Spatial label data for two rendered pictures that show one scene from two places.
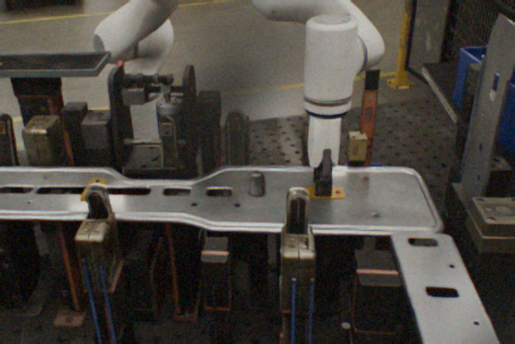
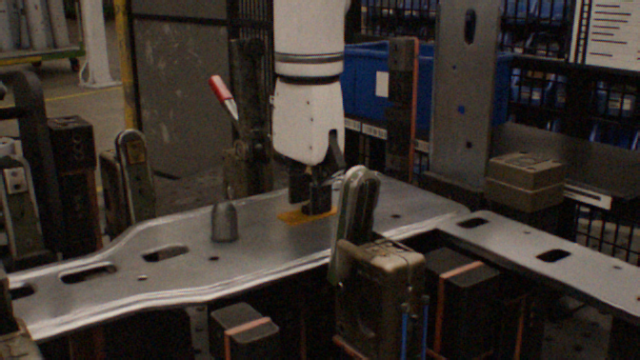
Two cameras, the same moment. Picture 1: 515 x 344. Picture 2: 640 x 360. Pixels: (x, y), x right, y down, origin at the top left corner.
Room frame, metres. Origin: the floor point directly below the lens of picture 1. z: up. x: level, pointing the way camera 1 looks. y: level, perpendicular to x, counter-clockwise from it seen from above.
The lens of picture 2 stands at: (0.33, 0.31, 1.31)
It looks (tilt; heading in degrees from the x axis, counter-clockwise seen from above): 18 degrees down; 316
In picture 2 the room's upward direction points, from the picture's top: straight up
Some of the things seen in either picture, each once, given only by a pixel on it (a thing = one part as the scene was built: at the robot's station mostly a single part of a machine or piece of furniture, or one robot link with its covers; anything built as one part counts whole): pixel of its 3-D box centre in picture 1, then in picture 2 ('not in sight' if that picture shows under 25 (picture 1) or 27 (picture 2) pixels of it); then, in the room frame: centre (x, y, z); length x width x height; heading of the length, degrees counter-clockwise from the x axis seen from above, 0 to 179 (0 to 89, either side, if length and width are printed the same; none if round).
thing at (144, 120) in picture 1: (143, 122); not in sight; (1.54, 0.16, 0.88); 0.19 x 0.19 x 0.18
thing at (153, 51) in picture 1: (143, 54); not in sight; (1.55, 0.14, 1.10); 0.19 x 0.12 x 0.24; 123
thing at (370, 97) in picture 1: (361, 175); not in sight; (1.05, -0.36, 0.95); 0.03 x 0.01 x 0.50; 81
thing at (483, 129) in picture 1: (486, 117); (463, 69); (0.86, -0.50, 1.17); 0.12 x 0.01 x 0.34; 171
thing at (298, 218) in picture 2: (322, 190); (310, 210); (0.91, -0.24, 1.01); 0.08 x 0.04 x 0.01; 81
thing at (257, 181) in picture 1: (257, 185); (224, 224); (0.93, -0.12, 1.02); 0.03 x 0.03 x 0.07
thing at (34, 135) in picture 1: (54, 192); not in sight; (1.16, 0.36, 0.89); 0.13 x 0.11 x 0.38; 171
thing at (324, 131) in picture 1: (325, 131); (309, 113); (0.91, -0.24, 1.14); 0.10 x 0.07 x 0.11; 171
